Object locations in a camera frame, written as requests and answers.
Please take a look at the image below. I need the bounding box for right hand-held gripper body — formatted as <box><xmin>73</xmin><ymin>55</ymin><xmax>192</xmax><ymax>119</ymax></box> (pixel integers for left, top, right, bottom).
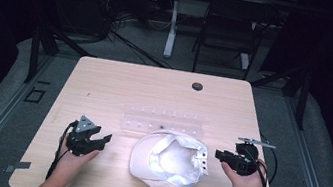
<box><xmin>226</xmin><ymin>135</ymin><xmax>278</xmax><ymax>181</ymax></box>

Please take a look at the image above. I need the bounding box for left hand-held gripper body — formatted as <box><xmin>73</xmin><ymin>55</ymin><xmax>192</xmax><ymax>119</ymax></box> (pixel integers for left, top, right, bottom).
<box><xmin>63</xmin><ymin>113</ymin><xmax>105</xmax><ymax>161</ymax></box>

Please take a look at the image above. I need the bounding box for white cap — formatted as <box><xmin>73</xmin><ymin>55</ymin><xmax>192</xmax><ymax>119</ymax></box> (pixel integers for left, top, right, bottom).
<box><xmin>124</xmin><ymin>124</ymin><xmax>215</xmax><ymax>187</ymax></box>

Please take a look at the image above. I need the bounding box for person's left hand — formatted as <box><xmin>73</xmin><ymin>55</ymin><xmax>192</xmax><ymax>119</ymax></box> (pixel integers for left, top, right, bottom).
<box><xmin>54</xmin><ymin>132</ymin><xmax>102</xmax><ymax>181</ymax></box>

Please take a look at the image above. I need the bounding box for grey tape strip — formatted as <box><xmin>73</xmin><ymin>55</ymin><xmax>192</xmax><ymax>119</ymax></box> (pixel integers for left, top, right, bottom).
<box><xmin>3</xmin><ymin>157</ymin><xmax>33</xmax><ymax>177</ymax></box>

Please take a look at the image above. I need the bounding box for black table grommet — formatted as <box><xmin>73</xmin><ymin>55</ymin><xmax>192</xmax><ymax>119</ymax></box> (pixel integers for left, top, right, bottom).
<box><xmin>190</xmin><ymin>80</ymin><xmax>205</xmax><ymax>93</ymax></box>

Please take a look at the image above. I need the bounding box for black metal stand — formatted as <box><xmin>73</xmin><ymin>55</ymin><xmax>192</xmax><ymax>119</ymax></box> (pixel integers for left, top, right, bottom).
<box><xmin>22</xmin><ymin>20</ymin><xmax>101</xmax><ymax>95</ymax></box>
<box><xmin>243</xmin><ymin>55</ymin><xmax>316</xmax><ymax>132</ymax></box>

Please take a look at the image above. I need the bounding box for black chair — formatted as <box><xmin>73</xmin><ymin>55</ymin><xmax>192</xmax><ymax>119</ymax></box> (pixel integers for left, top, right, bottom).
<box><xmin>188</xmin><ymin>0</ymin><xmax>283</xmax><ymax>86</ymax></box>

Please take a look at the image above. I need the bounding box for white desk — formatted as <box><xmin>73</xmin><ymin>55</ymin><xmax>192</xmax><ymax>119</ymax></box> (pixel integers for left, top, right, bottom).
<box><xmin>142</xmin><ymin>0</ymin><xmax>301</xmax><ymax>78</ymax></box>

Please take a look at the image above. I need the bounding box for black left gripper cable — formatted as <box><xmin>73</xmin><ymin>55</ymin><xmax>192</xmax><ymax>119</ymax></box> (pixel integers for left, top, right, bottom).
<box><xmin>45</xmin><ymin>116</ymin><xmax>79</xmax><ymax>184</ymax></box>

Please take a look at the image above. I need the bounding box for bundle of black floor cables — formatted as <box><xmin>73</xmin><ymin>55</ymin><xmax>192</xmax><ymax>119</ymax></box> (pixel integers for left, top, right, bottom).
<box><xmin>82</xmin><ymin>0</ymin><xmax>183</xmax><ymax>70</ymax></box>

